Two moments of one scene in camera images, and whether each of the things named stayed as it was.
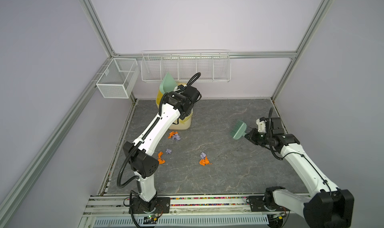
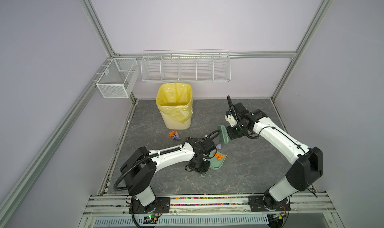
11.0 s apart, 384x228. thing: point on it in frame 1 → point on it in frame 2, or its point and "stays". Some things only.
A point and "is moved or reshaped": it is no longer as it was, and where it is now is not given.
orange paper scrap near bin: x=171 y=134 stays
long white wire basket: x=213 y=65 stays
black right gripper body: x=261 y=139 → x=235 y=132
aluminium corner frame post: x=327 y=1 stays
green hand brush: x=238 y=130 is moved or reshaped
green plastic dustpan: x=168 y=84 → x=217 y=161
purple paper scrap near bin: x=176 y=136 stays
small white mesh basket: x=118 y=79 stays
